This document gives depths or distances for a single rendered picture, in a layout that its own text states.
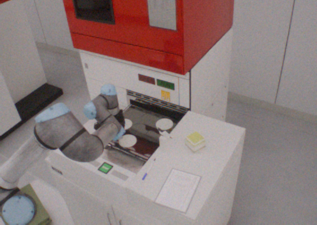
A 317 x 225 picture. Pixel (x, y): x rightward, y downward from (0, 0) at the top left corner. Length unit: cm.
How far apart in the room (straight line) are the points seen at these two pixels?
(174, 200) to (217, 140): 42
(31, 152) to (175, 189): 62
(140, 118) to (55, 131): 87
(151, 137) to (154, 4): 71
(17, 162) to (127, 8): 91
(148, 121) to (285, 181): 142
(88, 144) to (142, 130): 74
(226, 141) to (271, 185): 118
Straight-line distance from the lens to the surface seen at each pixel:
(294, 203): 261
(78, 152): 102
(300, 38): 295
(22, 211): 128
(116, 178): 142
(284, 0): 286
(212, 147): 152
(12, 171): 121
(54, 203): 160
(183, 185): 136
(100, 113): 139
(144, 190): 135
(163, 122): 176
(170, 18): 144
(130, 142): 166
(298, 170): 284
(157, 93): 180
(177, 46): 149
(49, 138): 104
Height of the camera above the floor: 205
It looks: 37 degrees down
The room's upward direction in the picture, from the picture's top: 5 degrees counter-clockwise
